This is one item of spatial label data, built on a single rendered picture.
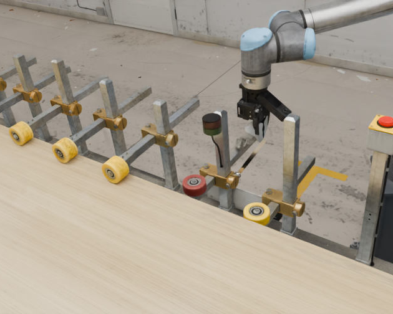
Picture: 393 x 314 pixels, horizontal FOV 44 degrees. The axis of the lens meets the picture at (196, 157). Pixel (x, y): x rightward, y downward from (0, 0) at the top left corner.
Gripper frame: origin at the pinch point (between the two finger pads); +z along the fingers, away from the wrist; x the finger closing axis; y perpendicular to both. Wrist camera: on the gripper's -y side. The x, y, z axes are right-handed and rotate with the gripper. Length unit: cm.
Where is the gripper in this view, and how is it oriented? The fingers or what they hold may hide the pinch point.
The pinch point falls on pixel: (262, 139)
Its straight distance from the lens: 163.4
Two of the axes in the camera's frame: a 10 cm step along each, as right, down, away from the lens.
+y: -8.2, -2.8, 4.9
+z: 0.8, 8.0, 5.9
